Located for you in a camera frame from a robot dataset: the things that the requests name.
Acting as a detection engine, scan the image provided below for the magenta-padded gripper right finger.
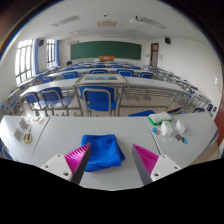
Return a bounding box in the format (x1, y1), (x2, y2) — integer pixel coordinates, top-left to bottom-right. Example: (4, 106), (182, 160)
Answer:
(131, 143), (182, 186)

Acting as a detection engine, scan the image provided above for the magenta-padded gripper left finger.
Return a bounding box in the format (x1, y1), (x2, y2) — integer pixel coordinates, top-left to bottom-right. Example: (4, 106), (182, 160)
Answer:
(39, 143), (92, 185)

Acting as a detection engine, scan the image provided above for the blue towel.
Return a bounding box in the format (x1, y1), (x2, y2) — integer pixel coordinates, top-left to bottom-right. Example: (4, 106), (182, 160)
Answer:
(80, 133), (127, 173)

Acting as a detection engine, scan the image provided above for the small blue packet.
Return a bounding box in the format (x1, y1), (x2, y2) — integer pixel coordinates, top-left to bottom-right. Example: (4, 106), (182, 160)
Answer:
(151, 126), (163, 136)

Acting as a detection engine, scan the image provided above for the small white box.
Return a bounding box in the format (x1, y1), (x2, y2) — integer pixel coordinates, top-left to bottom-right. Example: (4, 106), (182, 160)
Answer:
(160, 120), (174, 137)
(175, 119), (186, 134)

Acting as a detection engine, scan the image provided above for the green and white box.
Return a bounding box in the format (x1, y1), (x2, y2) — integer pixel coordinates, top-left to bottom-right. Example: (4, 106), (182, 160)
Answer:
(148, 112), (173, 126)

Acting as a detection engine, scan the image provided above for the blue metal-framed chair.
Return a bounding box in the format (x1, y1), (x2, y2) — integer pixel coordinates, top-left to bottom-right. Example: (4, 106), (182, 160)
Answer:
(128, 109), (156, 118)
(39, 86), (73, 117)
(23, 91), (46, 117)
(79, 85), (118, 117)

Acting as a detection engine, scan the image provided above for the long grey desk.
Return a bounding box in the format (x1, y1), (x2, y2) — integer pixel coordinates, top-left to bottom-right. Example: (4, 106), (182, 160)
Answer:
(18, 75), (191, 116)

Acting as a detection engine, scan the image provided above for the red door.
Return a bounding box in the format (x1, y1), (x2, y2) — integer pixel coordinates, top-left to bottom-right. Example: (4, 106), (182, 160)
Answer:
(213, 99), (224, 148)

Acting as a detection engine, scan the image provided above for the group of blue chairs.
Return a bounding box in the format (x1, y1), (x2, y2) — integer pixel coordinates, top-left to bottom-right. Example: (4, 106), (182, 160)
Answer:
(36, 59), (216, 116)

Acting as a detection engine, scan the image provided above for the brown door with window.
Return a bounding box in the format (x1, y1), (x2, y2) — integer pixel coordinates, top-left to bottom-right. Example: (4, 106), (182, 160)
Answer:
(149, 42), (160, 68)

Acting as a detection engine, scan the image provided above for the orange lectern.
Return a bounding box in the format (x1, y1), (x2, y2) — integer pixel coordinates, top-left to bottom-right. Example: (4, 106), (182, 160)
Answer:
(98, 55), (116, 62)

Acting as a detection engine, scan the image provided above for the blue curtain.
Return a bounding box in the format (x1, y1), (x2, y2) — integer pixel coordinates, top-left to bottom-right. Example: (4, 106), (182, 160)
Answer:
(54, 39), (61, 67)
(32, 38), (39, 76)

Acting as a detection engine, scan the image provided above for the narrow window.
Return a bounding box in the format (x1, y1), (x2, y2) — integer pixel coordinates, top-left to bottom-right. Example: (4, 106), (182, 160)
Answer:
(45, 38), (56, 69)

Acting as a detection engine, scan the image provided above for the large window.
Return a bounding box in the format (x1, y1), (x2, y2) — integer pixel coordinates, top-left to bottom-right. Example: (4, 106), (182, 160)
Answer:
(14, 39), (34, 86)

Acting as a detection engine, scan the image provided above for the green chalkboard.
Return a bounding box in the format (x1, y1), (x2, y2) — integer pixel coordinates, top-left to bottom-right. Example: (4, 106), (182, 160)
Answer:
(70, 40), (143, 61)

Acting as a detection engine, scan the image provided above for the group of ceiling lights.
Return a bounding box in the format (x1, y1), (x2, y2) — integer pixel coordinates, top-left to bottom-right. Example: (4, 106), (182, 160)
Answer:
(51, 14), (168, 36)

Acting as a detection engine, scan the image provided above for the ceiling air vent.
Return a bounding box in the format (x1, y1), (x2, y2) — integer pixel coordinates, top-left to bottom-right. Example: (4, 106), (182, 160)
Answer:
(97, 20), (118, 27)

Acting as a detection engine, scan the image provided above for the white ceiling projector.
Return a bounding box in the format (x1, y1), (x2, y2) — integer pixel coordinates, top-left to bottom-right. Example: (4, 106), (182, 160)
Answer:
(129, 15), (144, 24)

